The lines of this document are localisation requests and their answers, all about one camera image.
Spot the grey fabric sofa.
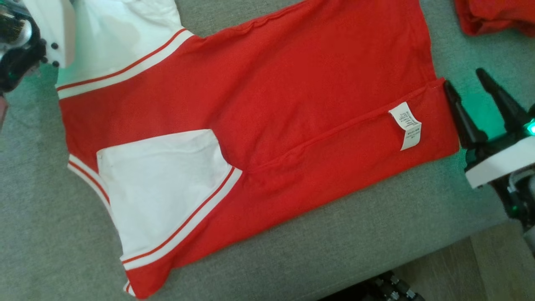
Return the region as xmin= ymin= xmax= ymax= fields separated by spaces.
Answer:
xmin=0 ymin=0 xmax=535 ymax=301

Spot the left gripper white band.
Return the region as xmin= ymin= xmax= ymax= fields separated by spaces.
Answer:
xmin=23 ymin=0 xmax=76 ymax=68

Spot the red and white jersey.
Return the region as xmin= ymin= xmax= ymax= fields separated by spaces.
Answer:
xmin=56 ymin=0 xmax=460 ymax=299

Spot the red garment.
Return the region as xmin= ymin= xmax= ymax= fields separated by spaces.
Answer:
xmin=453 ymin=0 xmax=535 ymax=38

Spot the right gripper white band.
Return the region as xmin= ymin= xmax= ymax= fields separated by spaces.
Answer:
xmin=444 ymin=68 xmax=535 ymax=189

